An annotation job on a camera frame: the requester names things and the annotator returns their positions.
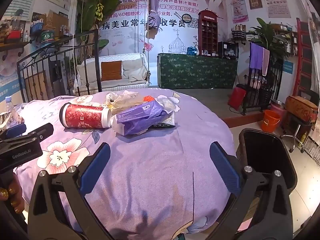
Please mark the green patterned counter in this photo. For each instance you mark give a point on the green patterned counter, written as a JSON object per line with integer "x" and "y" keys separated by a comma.
{"x": 181, "y": 71}

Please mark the red wooden ladder shelf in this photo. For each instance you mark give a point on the red wooden ladder shelf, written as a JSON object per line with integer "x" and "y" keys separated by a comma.
{"x": 305, "y": 56}

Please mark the purple hanging towel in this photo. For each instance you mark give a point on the purple hanging towel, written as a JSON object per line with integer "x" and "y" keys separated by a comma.
{"x": 256, "y": 56}

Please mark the black iron railing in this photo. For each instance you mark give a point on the black iron railing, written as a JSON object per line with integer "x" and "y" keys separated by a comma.
{"x": 68, "y": 66}

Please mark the orange plastic bucket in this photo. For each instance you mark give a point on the orange plastic bucket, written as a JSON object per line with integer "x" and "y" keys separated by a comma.
{"x": 270, "y": 121}

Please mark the black iron towel rack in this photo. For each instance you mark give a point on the black iron towel rack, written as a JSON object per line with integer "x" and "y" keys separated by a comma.
{"x": 262, "y": 86}

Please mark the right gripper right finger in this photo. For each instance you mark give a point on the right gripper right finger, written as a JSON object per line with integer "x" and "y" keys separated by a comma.
{"x": 273, "y": 216}

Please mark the purple floral tablecloth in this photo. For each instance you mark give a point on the purple floral tablecloth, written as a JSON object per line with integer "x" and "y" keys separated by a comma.
{"x": 157, "y": 184}

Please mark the brown upholstered stool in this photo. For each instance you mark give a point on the brown upholstered stool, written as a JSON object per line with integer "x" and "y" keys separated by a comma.
{"x": 302, "y": 108}

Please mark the orange cushion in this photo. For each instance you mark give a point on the orange cushion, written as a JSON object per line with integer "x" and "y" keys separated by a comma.
{"x": 111, "y": 71}

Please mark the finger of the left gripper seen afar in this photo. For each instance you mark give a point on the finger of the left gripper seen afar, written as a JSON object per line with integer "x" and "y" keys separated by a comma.
{"x": 38, "y": 134}

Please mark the red bag on floor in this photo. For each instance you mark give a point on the red bag on floor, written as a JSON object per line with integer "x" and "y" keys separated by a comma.
{"x": 236, "y": 97}

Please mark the clear crumpled plastic bag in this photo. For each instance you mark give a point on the clear crumpled plastic bag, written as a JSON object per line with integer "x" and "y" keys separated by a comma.
{"x": 121, "y": 101}

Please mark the purple plastic package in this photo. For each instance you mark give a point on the purple plastic package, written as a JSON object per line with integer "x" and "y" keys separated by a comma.
{"x": 138, "y": 119}

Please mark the left hand gold nails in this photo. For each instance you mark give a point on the left hand gold nails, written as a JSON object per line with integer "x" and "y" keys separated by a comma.
{"x": 14, "y": 195}

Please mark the large green potted plant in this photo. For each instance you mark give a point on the large green potted plant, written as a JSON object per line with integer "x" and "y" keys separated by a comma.
{"x": 119, "y": 24}

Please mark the black trash bin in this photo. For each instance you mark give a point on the black trash bin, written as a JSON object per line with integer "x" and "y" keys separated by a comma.
{"x": 265, "y": 153}

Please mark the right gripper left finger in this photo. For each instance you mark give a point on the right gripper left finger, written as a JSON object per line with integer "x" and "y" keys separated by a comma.
{"x": 47, "y": 218}

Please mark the red cylindrical canister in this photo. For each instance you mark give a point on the red cylindrical canister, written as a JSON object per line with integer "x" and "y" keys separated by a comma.
{"x": 81, "y": 116}

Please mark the clear water bottle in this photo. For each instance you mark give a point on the clear water bottle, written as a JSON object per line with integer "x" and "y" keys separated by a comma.
{"x": 10, "y": 118}

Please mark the red telephone booth cabinet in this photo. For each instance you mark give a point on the red telephone booth cabinet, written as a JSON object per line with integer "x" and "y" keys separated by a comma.
{"x": 207, "y": 33}

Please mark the white wicker swing sofa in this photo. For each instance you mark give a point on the white wicker swing sofa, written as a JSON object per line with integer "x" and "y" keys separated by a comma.
{"x": 135, "y": 74}

